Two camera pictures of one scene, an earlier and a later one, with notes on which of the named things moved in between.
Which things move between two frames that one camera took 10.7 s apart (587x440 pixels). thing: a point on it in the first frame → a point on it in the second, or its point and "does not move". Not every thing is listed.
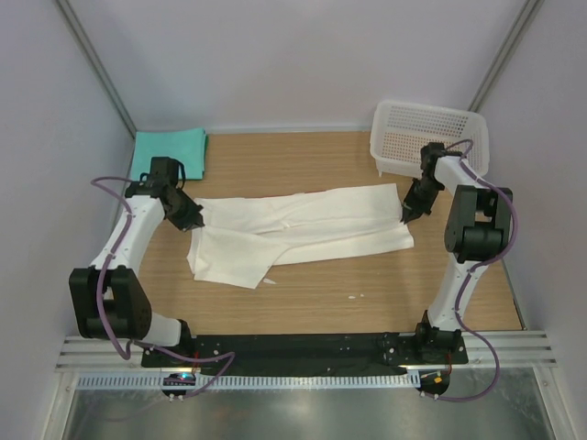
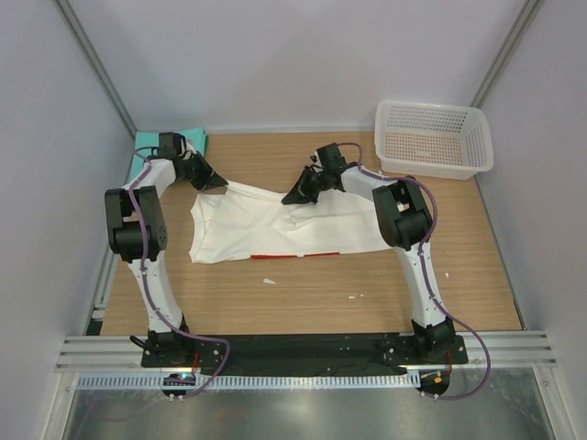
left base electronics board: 178,379 does not move
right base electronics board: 435,381 does not move
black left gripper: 193,218 → 209,179
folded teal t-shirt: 187,146 does not move
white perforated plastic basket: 400,130 does not move
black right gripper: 412,207 → 302,192
